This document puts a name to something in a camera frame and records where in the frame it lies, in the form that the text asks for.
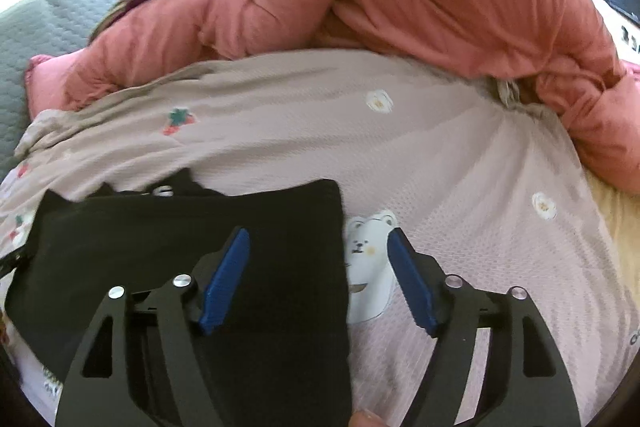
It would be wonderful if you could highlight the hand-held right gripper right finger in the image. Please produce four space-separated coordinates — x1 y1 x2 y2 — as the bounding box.
386 227 583 427

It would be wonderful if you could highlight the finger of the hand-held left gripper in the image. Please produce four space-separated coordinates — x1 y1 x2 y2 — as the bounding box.
0 251 27 279

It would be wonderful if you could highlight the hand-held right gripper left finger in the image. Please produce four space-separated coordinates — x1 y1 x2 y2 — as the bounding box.
55 227 251 427

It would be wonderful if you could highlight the black t-shirt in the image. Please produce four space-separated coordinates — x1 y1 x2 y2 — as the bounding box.
4 167 353 427

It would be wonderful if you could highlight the person's right hand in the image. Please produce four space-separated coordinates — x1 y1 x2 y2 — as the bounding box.
348 409 388 427

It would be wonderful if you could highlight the beige printed blanket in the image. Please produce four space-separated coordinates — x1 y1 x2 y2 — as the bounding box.
0 48 640 427

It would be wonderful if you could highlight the cream bedsheet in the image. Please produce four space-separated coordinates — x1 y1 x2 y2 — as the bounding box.
585 167 640 308

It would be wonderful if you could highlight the grey-green quilted mattress cover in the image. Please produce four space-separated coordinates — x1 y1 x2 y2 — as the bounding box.
0 0 151 178

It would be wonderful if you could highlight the pink quilt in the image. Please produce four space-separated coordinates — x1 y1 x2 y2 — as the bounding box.
25 0 640 195

